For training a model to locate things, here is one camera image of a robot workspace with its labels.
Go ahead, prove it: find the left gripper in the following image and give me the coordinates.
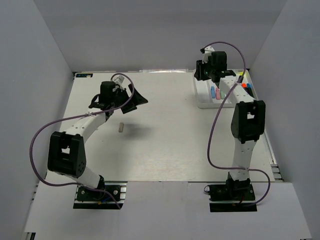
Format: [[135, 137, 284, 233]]
[[110, 84, 148, 114]]

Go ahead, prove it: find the blue stapler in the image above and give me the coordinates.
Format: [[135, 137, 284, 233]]
[[210, 86, 216, 99]]

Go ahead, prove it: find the pink stapler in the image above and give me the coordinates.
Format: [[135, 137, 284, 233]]
[[215, 88, 221, 100]]

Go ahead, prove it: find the green stapler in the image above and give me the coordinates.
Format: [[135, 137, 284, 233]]
[[220, 90, 226, 100]]

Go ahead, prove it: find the blue highlighter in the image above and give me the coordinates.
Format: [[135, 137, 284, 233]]
[[246, 83, 254, 97]]

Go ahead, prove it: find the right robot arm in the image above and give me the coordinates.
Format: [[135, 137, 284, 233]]
[[194, 47, 266, 200]]

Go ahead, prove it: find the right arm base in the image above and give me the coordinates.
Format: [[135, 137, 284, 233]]
[[203, 178, 257, 213]]

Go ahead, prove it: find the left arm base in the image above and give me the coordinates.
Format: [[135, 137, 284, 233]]
[[73, 181, 127, 210]]

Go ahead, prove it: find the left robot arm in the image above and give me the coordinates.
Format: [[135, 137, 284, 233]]
[[47, 80, 148, 200]]

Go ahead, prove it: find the beige eraser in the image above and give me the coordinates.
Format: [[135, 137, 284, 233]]
[[118, 122, 124, 133]]

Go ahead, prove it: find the blue label sticker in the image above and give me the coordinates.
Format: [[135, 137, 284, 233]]
[[75, 73, 93, 78]]

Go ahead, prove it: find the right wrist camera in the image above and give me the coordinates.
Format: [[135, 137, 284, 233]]
[[200, 46, 215, 64]]

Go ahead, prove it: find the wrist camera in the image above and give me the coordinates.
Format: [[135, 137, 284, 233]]
[[113, 75, 125, 85], [200, 46, 215, 64]]

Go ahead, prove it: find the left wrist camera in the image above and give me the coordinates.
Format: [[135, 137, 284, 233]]
[[113, 75, 125, 85]]

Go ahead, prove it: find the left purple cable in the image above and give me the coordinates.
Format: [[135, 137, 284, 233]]
[[29, 72, 136, 210]]

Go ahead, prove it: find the purple cable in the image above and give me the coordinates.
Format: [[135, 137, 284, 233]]
[[29, 72, 136, 210], [204, 41, 272, 207]]

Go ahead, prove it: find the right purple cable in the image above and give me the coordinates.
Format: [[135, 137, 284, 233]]
[[204, 41, 272, 207]]

